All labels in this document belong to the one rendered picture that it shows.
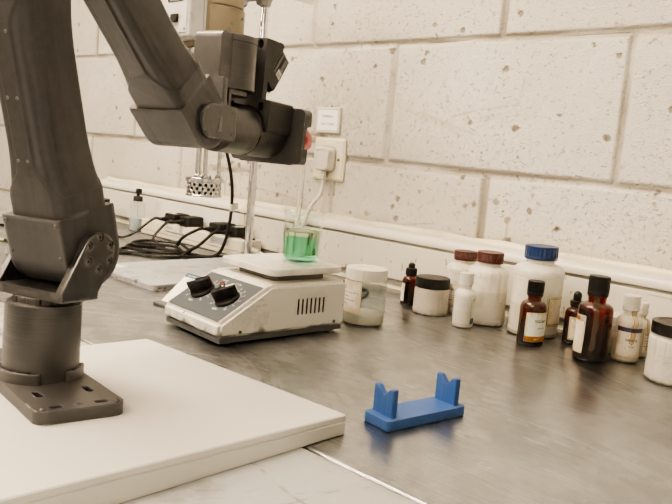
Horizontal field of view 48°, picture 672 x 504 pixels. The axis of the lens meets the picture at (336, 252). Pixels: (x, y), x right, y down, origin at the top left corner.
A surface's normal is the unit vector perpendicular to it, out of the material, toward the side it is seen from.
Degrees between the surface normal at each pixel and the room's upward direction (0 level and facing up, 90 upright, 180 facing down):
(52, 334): 88
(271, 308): 90
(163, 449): 2
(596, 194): 90
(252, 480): 0
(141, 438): 2
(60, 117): 90
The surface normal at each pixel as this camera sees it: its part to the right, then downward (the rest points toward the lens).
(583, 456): 0.08, -0.99
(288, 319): 0.67, 0.15
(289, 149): -0.47, 0.04
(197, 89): 0.90, 0.08
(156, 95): -0.38, 0.74
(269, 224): -0.70, 0.04
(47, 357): 0.45, 0.12
